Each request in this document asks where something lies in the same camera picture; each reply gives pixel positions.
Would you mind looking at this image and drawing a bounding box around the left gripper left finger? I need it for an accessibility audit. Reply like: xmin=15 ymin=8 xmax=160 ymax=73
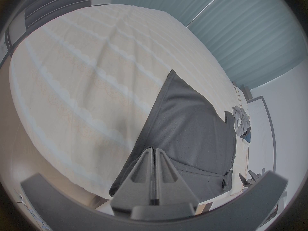
xmin=110 ymin=148 xmax=155 ymax=217

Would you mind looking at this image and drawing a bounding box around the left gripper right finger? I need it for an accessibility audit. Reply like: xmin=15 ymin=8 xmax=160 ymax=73
xmin=154 ymin=148 xmax=200 ymax=215

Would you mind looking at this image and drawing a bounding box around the black T-shirt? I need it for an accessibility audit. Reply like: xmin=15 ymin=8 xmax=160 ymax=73
xmin=109 ymin=69 xmax=237 ymax=198

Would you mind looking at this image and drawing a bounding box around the grey garment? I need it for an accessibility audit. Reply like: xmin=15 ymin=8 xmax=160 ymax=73
xmin=232 ymin=106 xmax=251 ymax=137

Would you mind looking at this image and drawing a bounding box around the white printed pillow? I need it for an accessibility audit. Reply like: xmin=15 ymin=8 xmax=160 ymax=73
xmin=233 ymin=85 xmax=248 ymax=110

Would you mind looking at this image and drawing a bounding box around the grey bedside table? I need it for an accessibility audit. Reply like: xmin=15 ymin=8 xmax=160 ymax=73
xmin=232 ymin=81 xmax=253 ymax=98

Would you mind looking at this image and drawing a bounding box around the bed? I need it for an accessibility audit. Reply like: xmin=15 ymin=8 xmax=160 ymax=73
xmin=9 ymin=4 xmax=277 ymax=212

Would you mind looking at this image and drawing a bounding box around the black chest of drawers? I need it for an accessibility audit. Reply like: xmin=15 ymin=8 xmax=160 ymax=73
xmin=24 ymin=0 xmax=95 ymax=33

